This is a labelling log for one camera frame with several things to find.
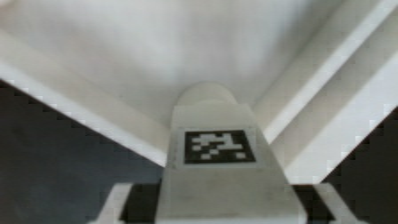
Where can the white front fence bar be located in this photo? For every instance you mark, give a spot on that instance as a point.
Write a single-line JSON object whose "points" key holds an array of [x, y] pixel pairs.
{"points": [[348, 109]]}

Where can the white square table top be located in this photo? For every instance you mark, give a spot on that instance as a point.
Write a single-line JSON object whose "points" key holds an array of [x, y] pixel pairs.
{"points": [[106, 55]]}

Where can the white table leg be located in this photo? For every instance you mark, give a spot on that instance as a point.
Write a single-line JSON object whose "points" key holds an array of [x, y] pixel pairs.
{"points": [[225, 186]]}

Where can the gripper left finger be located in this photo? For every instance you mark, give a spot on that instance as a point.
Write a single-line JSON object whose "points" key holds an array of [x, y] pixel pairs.
{"points": [[131, 204]]}

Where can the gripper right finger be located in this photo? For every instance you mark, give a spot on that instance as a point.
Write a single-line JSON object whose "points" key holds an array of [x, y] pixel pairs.
{"points": [[326, 207]]}

